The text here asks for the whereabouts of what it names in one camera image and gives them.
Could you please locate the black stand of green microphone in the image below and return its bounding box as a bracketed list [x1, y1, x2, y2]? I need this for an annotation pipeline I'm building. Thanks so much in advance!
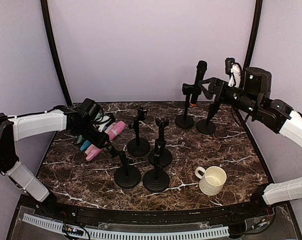
[143, 160, 170, 193]

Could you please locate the black stand of tall microphone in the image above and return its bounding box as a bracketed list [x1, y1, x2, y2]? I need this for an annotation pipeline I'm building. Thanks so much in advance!
[175, 83, 201, 129]

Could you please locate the black left corner post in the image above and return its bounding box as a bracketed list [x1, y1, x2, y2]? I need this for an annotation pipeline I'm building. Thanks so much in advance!
[40, 0, 73, 106]

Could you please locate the black stand of blue microphone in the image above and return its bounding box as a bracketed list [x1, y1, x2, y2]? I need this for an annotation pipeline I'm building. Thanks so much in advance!
[104, 143, 141, 189]

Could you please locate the black right corner post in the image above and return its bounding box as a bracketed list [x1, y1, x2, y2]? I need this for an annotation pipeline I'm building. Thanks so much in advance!
[243, 0, 263, 69]

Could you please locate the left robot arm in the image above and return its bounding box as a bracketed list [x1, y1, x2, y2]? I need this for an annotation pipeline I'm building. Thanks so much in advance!
[0, 98, 110, 218]

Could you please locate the black stand of pink microphone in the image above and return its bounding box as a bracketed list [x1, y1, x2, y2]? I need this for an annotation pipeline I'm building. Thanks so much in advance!
[127, 107, 150, 157]

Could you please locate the small black microphone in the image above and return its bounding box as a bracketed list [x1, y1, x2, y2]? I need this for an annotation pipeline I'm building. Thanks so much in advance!
[207, 101, 221, 121]

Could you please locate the black corner post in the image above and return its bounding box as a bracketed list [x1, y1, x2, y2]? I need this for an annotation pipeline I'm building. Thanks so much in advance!
[243, 0, 263, 69]
[40, 0, 73, 106]

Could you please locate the tall black microphone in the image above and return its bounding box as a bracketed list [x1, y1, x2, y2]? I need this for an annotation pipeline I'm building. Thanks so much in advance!
[190, 60, 207, 107]

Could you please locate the black front rail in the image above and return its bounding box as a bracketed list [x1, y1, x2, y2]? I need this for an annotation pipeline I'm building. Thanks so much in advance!
[32, 199, 273, 227]

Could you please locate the black stand of small microphone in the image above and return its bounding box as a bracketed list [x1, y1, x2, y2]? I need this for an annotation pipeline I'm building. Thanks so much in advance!
[196, 118, 216, 135]

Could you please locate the black stand of beige microphone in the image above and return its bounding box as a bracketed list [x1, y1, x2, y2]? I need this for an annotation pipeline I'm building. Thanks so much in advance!
[148, 118, 173, 168]

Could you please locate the white cable duct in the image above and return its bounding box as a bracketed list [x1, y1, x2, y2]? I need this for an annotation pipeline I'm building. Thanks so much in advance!
[22, 213, 229, 240]

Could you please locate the blue microphone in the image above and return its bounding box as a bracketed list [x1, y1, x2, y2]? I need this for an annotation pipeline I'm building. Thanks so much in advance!
[78, 125, 108, 152]

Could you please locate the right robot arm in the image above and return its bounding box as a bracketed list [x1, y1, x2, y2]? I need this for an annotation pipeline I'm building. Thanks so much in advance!
[198, 67, 302, 217]

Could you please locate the cream ribbed mug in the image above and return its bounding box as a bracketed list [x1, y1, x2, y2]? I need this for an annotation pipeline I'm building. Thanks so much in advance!
[194, 166, 227, 197]

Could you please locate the mint green microphone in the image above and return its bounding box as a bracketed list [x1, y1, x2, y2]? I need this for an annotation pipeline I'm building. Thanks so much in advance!
[77, 111, 104, 146]

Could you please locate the pink microphone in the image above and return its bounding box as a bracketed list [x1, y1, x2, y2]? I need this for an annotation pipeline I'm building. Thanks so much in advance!
[85, 120, 126, 163]

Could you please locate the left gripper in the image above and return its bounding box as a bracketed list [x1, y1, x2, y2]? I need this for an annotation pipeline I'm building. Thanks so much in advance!
[74, 120, 110, 149]

